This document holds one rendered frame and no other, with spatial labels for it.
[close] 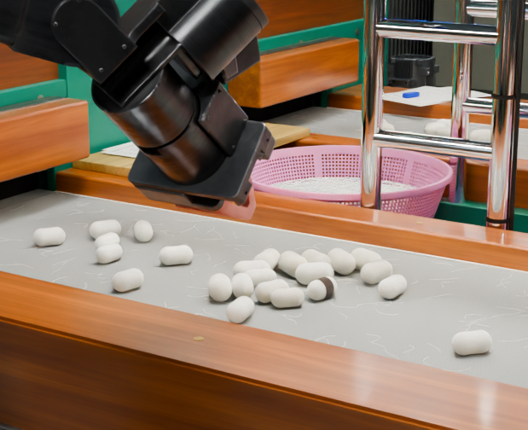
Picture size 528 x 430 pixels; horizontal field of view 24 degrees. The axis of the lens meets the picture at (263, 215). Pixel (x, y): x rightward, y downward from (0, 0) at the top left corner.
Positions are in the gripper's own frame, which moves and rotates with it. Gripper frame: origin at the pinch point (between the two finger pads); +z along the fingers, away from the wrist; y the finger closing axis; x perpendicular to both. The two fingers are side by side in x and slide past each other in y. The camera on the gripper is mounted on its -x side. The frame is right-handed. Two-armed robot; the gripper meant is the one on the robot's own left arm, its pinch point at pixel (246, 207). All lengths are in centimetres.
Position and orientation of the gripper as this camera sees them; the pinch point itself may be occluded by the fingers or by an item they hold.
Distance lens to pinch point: 100.7
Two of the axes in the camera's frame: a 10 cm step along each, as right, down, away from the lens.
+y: -8.4, -1.4, 5.2
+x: -3.5, 8.8, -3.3
